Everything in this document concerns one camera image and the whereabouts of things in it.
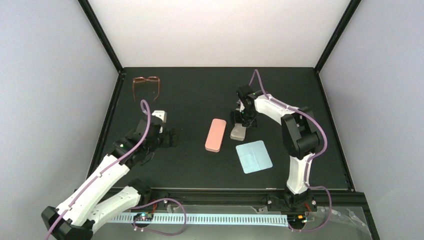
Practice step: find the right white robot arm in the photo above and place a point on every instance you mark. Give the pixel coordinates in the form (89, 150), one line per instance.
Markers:
(303, 138)

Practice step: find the grey glasses case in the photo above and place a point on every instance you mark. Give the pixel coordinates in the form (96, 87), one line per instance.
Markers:
(238, 133)

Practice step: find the black aluminium frame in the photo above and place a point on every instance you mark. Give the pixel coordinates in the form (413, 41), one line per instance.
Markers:
(347, 195)

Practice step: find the clear plastic sheet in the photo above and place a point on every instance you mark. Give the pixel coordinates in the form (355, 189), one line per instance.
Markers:
(350, 224)

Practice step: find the brown translucent sunglasses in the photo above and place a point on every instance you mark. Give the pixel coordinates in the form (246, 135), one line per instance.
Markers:
(146, 83)

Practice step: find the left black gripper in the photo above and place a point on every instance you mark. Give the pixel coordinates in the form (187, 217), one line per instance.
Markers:
(167, 142)

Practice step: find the left circuit board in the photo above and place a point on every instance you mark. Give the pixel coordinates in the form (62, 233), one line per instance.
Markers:
(143, 217)

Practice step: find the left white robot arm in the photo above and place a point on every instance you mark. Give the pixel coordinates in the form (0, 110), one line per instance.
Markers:
(86, 211)

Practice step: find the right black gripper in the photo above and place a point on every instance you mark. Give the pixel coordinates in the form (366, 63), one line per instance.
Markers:
(236, 117)

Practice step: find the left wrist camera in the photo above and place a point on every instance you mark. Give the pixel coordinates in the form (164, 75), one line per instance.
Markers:
(160, 118)

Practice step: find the pink glasses case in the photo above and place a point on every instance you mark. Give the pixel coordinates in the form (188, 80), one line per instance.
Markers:
(215, 135)

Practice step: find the white slotted cable duct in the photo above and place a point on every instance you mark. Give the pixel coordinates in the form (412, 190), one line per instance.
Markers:
(273, 220)

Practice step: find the right light blue cloth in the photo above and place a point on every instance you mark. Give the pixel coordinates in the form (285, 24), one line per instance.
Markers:
(253, 157)

